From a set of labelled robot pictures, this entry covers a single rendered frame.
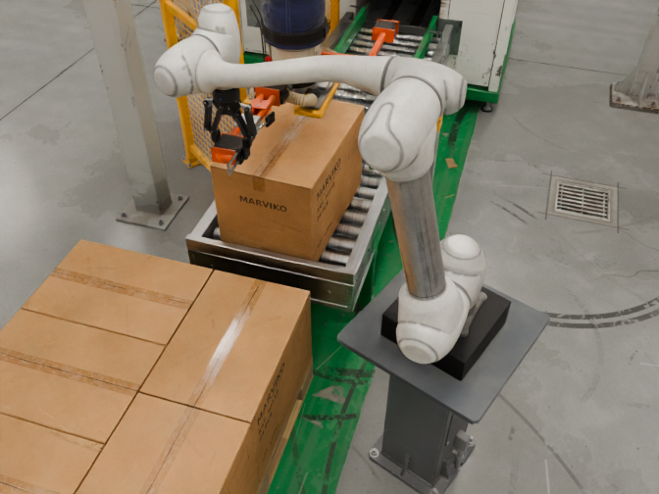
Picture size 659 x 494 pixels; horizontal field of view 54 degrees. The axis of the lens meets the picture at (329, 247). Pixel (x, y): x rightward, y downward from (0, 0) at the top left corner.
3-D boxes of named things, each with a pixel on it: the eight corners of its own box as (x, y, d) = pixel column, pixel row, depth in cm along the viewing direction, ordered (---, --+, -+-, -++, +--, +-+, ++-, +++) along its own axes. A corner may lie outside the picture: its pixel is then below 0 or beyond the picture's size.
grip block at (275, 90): (262, 90, 220) (261, 74, 216) (289, 94, 218) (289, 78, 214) (253, 103, 214) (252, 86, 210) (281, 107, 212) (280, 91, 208)
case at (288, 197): (279, 165, 306) (276, 88, 279) (361, 183, 296) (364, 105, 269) (221, 246, 265) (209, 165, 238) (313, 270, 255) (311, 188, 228)
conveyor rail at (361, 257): (441, 52, 424) (445, 24, 411) (449, 53, 423) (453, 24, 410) (342, 303, 261) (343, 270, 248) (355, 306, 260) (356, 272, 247)
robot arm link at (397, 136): (474, 321, 184) (448, 382, 171) (421, 311, 192) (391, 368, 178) (446, 73, 136) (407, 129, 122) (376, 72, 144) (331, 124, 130)
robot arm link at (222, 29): (216, 51, 177) (187, 72, 168) (209, -6, 166) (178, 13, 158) (250, 60, 173) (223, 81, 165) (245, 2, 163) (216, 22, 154)
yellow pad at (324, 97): (321, 70, 252) (321, 58, 248) (346, 74, 250) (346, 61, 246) (293, 115, 228) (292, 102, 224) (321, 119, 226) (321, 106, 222)
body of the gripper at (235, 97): (244, 79, 177) (247, 109, 184) (216, 74, 179) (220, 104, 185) (233, 92, 172) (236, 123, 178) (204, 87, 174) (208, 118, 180)
